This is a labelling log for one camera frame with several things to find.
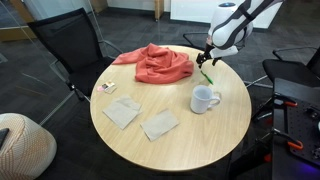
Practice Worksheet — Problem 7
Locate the grey folded cloth right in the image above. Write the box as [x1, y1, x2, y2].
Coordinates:
[140, 108, 180, 142]

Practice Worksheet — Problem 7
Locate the white cabinet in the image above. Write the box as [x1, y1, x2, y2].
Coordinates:
[169, 0, 284, 30]

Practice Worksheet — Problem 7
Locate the black device on pouf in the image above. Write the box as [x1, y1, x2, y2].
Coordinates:
[0, 128, 10, 148]

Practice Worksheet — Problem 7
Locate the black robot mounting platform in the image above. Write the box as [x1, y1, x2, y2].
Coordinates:
[271, 78, 320, 180]

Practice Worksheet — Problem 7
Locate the green pen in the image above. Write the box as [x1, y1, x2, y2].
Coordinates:
[200, 70, 214, 86]

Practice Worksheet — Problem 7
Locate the red-orange cloth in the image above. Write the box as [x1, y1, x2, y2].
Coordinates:
[112, 42, 195, 85]

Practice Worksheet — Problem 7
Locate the orange black clamp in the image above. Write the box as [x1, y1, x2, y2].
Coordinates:
[273, 95, 299, 109]
[272, 129, 305, 151]

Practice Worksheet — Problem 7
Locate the small snack packet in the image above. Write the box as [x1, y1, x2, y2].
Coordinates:
[96, 80, 118, 95]

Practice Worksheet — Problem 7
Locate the white ceramic mug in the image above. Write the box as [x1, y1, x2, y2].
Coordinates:
[189, 84, 222, 115]

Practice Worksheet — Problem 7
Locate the black office chair with armrests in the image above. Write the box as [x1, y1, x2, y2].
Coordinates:
[246, 45, 320, 89]

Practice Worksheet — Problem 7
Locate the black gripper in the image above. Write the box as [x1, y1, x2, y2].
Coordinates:
[195, 43, 223, 70]

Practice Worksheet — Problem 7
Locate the black mesh office chair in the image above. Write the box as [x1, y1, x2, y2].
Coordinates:
[27, 7, 124, 102]

